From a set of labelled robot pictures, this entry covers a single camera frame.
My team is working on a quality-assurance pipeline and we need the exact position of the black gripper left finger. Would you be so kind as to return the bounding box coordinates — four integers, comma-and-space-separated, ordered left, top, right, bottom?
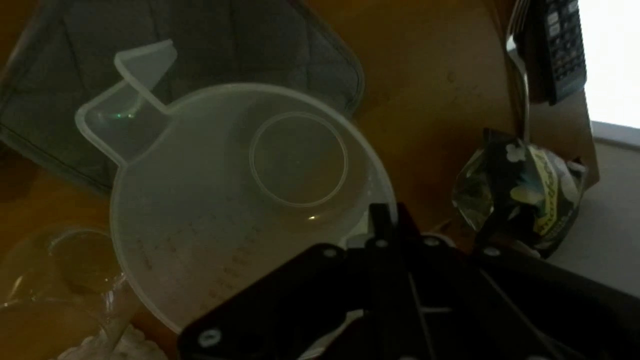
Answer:
175, 202, 415, 360

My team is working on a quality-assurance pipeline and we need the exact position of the clear tub of white beans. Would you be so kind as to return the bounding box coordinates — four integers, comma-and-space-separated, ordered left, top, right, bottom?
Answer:
58, 318, 172, 360

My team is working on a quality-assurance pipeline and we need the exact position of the grey silicone mat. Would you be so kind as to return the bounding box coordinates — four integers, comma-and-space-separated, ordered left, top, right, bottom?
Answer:
0, 0, 367, 195

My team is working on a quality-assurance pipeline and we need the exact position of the black remote control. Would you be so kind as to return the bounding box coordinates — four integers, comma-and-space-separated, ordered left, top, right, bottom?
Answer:
526, 0, 587, 106

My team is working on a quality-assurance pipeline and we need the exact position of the translucent plastic measuring jug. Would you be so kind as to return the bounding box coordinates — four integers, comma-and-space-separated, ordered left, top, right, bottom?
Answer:
74, 38, 400, 336

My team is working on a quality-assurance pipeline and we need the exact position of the clear drinking glass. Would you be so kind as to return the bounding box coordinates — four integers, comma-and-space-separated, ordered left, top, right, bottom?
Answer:
0, 226, 135, 336

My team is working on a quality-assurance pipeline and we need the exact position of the black and yellow snack bag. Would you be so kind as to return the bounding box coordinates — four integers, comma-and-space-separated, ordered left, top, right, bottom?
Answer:
450, 27, 599, 260

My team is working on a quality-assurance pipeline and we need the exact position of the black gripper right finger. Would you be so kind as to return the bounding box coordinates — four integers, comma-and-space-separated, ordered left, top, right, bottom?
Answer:
392, 212, 640, 360

